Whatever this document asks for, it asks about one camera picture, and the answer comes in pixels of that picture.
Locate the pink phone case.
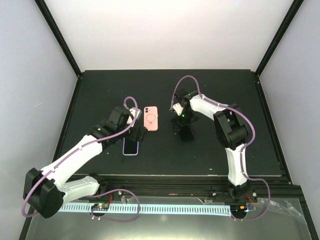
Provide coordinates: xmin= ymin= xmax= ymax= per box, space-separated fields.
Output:
xmin=143 ymin=106 xmax=158 ymax=132

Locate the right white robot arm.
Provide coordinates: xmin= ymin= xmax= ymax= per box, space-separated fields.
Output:
xmin=170 ymin=88 xmax=256 ymax=202

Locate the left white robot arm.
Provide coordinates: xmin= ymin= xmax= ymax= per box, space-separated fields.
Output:
xmin=21 ymin=106 xmax=147 ymax=219

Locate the phone in purple case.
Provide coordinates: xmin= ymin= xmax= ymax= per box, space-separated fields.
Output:
xmin=122 ymin=138 xmax=139 ymax=156

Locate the left electronics board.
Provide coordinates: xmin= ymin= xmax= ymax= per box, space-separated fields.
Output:
xmin=91 ymin=203 xmax=109 ymax=211

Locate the electronics board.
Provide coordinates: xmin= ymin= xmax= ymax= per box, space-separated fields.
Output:
xmin=91 ymin=203 xmax=109 ymax=211
xmin=230 ymin=205 xmax=250 ymax=213

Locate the right electronics board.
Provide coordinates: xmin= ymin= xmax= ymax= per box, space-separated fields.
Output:
xmin=230 ymin=205 xmax=250 ymax=213

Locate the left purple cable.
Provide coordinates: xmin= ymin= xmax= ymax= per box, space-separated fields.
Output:
xmin=21 ymin=96 xmax=139 ymax=218

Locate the purple cable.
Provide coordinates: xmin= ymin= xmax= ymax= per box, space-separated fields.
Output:
xmin=21 ymin=96 xmax=139 ymax=218
xmin=171 ymin=75 xmax=272 ymax=222

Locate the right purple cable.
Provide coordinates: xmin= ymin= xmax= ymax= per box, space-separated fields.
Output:
xmin=171 ymin=75 xmax=272 ymax=222

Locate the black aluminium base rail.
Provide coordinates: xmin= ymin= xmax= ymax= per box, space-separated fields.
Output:
xmin=91 ymin=173 xmax=305 ymax=203

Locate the light blue cable duct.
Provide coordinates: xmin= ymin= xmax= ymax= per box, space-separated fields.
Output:
xmin=59 ymin=202 xmax=232 ymax=217

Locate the right frame post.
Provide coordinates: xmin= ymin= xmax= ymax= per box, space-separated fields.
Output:
xmin=255 ymin=0 xmax=304 ymax=77

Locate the frame post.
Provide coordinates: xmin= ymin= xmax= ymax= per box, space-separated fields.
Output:
xmin=255 ymin=0 xmax=304 ymax=77
xmin=34 ymin=0 xmax=82 ymax=78

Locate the left frame post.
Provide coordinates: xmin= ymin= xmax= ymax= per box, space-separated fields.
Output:
xmin=34 ymin=0 xmax=82 ymax=78

